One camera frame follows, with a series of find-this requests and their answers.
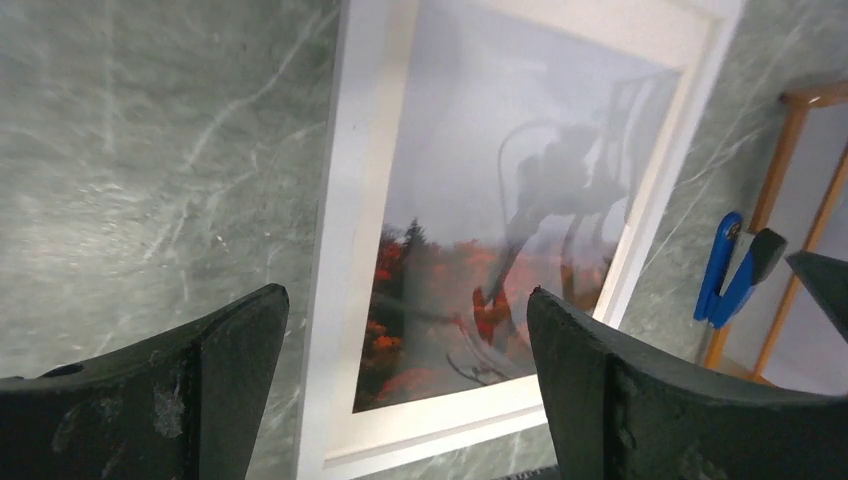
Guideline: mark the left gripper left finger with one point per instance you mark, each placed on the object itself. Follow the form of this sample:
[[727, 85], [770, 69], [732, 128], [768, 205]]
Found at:
[[183, 404]]

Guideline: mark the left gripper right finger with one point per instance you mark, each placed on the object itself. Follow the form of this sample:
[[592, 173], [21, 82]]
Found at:
[[619, 408]]

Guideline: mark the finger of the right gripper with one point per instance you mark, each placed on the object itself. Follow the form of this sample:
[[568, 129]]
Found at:
[[825, 278]]

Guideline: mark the white picture frame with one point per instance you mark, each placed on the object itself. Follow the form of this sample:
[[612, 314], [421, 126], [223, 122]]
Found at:
[[372, 81]]

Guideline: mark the red and white photo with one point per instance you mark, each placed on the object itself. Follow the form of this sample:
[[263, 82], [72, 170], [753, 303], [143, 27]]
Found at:
[[520, 151]]

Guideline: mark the blue stapler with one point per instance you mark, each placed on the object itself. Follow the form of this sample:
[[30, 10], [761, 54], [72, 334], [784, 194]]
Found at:
[[737, 264]]

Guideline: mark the orange wooden shelf rack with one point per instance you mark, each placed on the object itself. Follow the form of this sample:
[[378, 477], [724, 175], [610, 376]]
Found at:
[[781, 336]]

